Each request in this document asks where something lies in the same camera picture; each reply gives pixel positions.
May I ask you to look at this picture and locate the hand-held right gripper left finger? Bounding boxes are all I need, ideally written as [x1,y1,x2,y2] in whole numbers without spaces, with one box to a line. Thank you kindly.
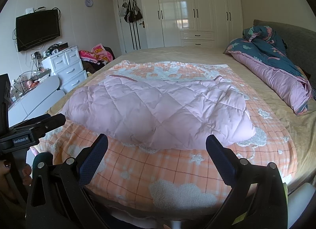
[26,133,109,229]

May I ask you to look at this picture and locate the bed with beige sheet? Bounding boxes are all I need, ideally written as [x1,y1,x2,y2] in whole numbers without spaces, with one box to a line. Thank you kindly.
[37,45,316,210]

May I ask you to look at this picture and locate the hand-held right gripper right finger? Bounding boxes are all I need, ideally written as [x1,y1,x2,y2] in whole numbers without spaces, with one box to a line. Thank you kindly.
[205,134,289,229]

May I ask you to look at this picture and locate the white rounded desk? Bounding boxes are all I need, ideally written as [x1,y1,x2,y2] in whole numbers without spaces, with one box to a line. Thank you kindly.
[7,75,66,122]

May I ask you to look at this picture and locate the black television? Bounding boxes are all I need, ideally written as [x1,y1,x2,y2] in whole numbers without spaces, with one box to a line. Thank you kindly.
[15,9,61,52]

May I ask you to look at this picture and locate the blue pink floral quilt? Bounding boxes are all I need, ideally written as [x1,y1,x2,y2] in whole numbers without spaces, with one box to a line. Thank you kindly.
[223,26,313,116]

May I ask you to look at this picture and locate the white wardrobe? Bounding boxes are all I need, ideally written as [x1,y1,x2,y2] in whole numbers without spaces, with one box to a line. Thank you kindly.
[101,0,244,49]

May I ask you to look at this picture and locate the black striped hanging bag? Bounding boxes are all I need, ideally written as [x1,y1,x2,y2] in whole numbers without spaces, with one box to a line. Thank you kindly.
[123,0,135,23]

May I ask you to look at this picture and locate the colourful clothes pile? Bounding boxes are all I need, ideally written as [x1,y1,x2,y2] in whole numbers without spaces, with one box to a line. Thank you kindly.
[78,44,115,64]

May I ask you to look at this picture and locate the pink quilted jacket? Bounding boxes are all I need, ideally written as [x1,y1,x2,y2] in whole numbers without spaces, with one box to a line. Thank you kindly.
[62,74,256,150]

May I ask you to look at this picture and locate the white drawer chest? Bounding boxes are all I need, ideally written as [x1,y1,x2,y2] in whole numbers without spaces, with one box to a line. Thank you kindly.
[41,45,88,93]

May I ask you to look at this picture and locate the white rounded object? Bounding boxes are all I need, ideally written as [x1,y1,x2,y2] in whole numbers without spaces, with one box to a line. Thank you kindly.
[288,182,313,222]

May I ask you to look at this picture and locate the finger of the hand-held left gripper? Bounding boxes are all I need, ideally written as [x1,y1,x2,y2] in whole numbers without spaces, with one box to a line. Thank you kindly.
[37,113,67,134]

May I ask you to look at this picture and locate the orange checked blanket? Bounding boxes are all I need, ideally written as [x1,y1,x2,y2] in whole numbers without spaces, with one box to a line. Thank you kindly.
[37,60,295,206]

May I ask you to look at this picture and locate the dark clothes heap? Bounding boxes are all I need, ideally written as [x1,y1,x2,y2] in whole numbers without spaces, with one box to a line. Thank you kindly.
[83,60,109,74]

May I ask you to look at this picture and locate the grey headboard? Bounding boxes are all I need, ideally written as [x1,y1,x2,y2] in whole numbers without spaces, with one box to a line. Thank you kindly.
[253,19,316,88]

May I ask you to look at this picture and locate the white door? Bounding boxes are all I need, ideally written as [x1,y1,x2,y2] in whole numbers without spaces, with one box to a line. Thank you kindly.
[113,0,149,55]

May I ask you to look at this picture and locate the person's left hand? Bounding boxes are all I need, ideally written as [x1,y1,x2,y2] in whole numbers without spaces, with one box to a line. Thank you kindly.
[0,158,32,195]

